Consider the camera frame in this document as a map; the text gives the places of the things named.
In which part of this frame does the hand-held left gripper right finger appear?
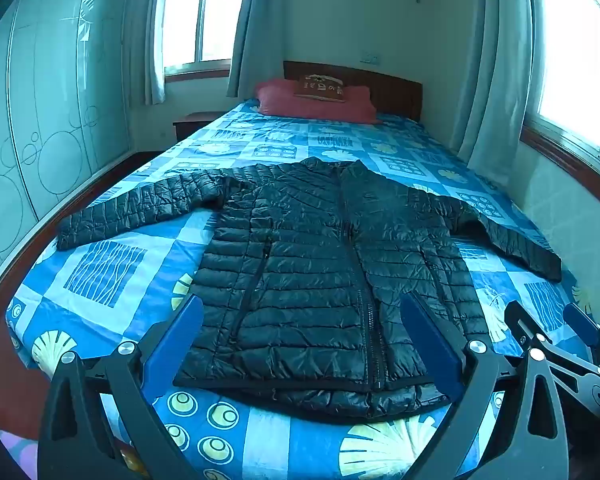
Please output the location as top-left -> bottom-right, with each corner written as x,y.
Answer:
399,292 -> 568,480

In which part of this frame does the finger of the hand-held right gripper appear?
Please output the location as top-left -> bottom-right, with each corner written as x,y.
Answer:
504,300 -> 600,404
564,302 -> 600,369

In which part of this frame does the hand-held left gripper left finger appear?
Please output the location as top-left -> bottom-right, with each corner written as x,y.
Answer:
37,294 -> 206,480

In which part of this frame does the black quilted puffer jacket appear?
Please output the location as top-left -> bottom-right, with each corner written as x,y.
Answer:
55,156 -> 563,420

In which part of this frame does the purple patterned cloth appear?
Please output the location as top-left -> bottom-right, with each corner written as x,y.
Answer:
0,427 -> 46,480

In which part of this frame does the wooden nightstand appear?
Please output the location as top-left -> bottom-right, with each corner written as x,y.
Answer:
172,111 -> 226,142

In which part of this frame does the bed with blue patterned sheet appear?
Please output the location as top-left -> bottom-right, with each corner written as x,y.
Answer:
5,97 -> 596,480

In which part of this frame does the wooden bed headboard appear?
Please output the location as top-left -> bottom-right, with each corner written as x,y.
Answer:
282,61 -> 424,123

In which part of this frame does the red pillow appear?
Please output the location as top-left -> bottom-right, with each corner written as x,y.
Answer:
254,78 -> 381,125

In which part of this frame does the wide grey curtain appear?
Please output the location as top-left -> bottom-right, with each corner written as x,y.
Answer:
450,0 -> 537,186

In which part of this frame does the large window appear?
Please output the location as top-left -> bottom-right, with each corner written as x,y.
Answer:
527,0 -> 600,163

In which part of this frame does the brown printed cushion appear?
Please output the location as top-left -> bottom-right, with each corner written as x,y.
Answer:
294,75 -> 348,103

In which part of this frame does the white patterned wardrobe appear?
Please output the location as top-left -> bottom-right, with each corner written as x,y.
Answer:
0,0 -> 136,293

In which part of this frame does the short white curtain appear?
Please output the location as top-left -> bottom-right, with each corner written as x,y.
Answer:
130,0 -> 172,106

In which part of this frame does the long grey curtain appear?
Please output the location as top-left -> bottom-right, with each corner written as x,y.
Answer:
226,0 -> 288,101

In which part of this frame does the small window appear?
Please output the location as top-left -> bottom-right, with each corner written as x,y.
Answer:
161,0 -> 252,78

